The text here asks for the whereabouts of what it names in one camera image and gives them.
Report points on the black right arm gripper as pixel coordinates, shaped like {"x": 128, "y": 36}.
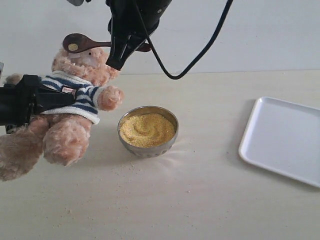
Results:
{"x": 131, "y": 21}

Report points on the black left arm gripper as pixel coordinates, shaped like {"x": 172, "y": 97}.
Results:
{"x": 22, "y": 96}

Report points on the beige teddy bear striped sweater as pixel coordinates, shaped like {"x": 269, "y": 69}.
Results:
{"x": 62, "y": 135}

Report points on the dark red wooden spoon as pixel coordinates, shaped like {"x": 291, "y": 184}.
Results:
{"x": 78, "y": 43}

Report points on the yellow millet grains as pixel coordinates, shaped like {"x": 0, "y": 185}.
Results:
{"x": 147, "y": 130}

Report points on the steel bowl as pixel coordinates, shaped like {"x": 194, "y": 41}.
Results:
{"x": 155, "y": 151}

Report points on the white rectangular plastic tray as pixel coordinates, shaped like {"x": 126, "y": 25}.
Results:
{"x": 283, "y": 137}

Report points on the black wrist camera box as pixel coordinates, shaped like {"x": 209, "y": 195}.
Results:
{"x": 76, "y": 3}

